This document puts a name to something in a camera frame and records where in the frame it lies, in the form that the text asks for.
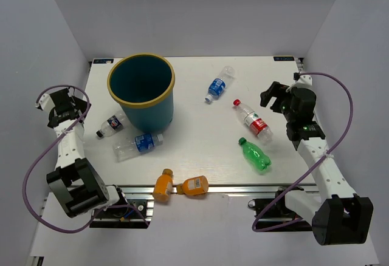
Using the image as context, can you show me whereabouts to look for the clear bottle red label red cap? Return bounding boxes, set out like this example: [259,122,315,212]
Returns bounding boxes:
[233,99,273,144]

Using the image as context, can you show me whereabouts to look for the clear bottle blue label white cap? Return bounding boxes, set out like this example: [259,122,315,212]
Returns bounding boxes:
[205,66,235,103]

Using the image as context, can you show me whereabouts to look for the clear Pepsi bottle black cap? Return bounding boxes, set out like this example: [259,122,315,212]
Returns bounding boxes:
[96,111,131,138]

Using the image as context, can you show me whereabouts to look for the green plastic bottle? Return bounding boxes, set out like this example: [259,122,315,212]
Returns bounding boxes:
[238,137,272,173]

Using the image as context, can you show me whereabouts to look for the orange bottle with barcode label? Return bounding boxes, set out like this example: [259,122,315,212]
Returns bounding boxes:
[176,176,209,196]

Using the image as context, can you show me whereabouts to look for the orange bottle label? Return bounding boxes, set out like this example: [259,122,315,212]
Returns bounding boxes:
[153,168,173,203]

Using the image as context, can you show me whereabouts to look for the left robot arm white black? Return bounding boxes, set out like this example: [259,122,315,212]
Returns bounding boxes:
[40,88,129,217]

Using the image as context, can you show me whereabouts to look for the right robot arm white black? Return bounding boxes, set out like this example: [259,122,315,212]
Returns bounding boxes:
[258,81,373,245]

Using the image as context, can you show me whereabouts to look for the teal bin with yellow rim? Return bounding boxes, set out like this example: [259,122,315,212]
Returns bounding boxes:
[107,53,176,133]

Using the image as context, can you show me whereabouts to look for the right corner blue sticker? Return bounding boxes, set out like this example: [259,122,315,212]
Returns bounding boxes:
[273,56,295,61]

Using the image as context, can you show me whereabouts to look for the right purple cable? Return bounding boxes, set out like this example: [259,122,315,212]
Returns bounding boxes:
[251,72,354,233]

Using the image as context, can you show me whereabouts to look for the aluminium rail table front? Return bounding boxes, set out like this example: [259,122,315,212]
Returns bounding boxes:
[115,183,320,195]

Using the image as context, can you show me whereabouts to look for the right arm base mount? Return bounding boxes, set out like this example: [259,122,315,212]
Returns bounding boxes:
[247,197,312,232]

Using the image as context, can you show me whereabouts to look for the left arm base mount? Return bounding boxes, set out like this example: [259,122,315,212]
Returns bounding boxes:
[89,188,154,229]

